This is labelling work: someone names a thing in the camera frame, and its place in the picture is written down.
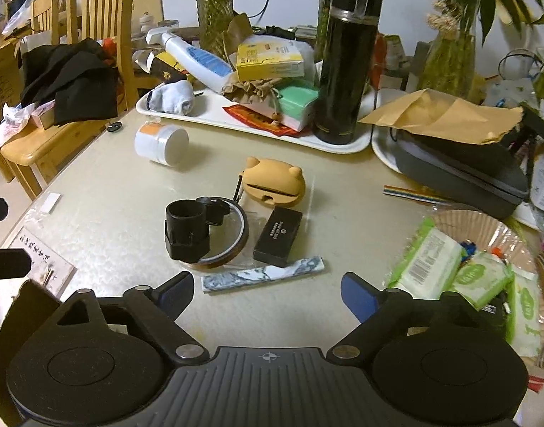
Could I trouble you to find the black cloth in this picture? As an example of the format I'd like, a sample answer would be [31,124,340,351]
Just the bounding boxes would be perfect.
[20,38,119,126]

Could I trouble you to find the white spray bottle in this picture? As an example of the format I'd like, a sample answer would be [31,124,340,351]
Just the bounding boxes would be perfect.
[145,27,234,94]

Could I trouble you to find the yellow box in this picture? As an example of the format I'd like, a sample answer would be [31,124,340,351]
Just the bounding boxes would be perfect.
[235,38,306,81]

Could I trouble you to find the grey hard case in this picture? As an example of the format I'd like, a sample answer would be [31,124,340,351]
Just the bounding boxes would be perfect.
[394,129,531,220]

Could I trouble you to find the black thermos bottle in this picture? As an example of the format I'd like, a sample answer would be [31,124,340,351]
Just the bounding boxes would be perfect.
[313,0,383,144]

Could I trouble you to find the calligraphy card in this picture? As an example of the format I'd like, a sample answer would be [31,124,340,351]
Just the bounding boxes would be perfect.
[0,227,77,296]

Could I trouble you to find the cardboard box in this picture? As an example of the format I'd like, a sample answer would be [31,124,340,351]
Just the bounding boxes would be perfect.
[0,279,63,370]

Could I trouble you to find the woven paper plate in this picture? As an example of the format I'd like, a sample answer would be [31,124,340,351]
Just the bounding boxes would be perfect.
[427,209,544,361]

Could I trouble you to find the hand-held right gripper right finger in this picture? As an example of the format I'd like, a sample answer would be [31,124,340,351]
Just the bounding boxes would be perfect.
[327,271,508,363]

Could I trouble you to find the grey white socks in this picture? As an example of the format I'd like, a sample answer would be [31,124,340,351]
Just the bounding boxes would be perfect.
[146,81,195,114]

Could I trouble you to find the red packet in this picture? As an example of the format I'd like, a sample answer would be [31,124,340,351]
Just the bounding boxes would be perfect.
[222,104,301,138]

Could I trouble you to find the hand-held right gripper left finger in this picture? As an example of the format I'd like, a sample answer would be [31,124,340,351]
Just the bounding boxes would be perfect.
[54,270,210,364]

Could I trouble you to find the white jar orange label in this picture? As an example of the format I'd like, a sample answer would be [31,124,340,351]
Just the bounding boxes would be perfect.
[134,121,189,167]

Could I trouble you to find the marbled bar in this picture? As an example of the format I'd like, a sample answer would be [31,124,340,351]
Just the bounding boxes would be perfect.
[201,255,326,295]

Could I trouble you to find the small black box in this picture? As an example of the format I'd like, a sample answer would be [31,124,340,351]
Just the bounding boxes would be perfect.
[253,206,303,266]

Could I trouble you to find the green box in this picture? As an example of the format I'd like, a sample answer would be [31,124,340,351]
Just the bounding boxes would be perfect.
[276,84,321,132]

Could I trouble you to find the cardboard carton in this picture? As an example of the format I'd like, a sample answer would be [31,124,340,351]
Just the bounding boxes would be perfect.
[0,38,23,121]

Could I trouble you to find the pink box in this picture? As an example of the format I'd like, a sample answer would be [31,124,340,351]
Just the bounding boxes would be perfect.
[31,100,57,130]

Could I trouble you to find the yellow bear earphone case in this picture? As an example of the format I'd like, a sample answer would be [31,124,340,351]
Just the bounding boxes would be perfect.
[233,157,305,207]

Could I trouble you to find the small black tripod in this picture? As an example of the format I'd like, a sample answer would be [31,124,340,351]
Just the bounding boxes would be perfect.
[503,102,544,174]

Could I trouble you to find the small green wet wipes pack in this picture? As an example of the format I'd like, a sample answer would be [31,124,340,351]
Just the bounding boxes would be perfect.
[452,251,515,311]
[505,267,544,359]

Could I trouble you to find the amber tape roll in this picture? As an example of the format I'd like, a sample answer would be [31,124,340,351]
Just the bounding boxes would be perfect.
[189,198,250,270]

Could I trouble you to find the black gold tube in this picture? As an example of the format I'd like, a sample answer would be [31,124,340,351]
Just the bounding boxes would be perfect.
[134,50,197,85]

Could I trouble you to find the crumpled brown paper bag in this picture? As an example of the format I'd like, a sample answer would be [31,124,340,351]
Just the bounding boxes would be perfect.
[221,12,284,107]

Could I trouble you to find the brown envelope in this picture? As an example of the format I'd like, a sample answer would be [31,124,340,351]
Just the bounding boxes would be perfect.
[357,89,524,145]

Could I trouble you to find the large green wet wipes pack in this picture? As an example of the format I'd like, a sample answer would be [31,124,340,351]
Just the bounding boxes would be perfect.
[386,217,466,301]

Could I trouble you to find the black lamp socket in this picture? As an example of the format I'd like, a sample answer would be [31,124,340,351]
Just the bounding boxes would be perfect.
[164,196,226,262]

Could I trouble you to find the white tray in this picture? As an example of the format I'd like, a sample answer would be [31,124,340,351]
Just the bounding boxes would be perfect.
[370,88,542,232]
[135,60,373,154]

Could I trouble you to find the small white card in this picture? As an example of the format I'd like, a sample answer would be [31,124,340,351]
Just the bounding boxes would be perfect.
[35,192,63,213]

